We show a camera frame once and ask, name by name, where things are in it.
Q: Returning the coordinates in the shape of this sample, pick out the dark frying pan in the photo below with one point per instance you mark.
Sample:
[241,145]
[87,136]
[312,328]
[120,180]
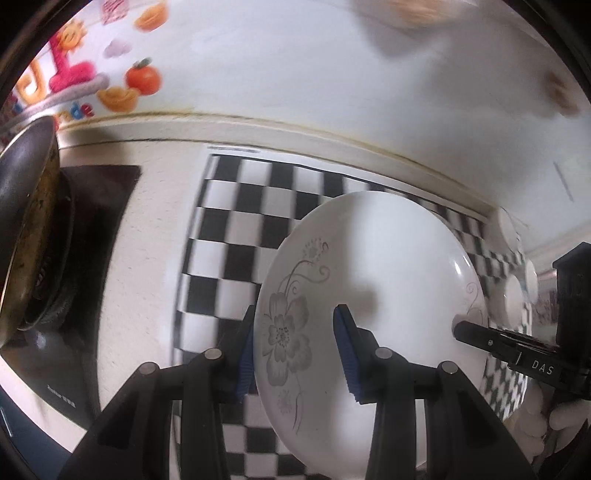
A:
[27,194]

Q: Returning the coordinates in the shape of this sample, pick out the blurry orange wall sticker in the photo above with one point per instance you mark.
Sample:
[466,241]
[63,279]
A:
[415,11]

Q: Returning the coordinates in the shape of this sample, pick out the person's right hand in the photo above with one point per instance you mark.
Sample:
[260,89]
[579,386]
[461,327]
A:
[535,424]

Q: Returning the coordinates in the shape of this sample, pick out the white floral plate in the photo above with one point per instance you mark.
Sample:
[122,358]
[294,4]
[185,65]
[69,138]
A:
[378,258]

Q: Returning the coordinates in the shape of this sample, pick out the black gas stove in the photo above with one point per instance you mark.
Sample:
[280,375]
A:
[101,194]

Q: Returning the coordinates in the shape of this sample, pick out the colourful wall sticker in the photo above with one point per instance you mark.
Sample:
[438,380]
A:
[74,69]

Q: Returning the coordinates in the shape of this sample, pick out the black white checkered mat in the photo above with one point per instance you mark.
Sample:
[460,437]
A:
[231,221]

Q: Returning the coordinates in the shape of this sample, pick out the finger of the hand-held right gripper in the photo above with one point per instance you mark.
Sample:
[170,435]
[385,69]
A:
[485,341]

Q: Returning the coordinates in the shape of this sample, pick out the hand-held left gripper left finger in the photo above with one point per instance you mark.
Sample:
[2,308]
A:
[244,364]

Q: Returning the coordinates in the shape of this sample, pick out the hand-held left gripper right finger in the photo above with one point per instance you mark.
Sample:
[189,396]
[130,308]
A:
[344,350]

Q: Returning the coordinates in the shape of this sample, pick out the small white bowl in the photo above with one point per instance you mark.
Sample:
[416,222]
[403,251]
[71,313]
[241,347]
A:
[508,300]
[530,279]

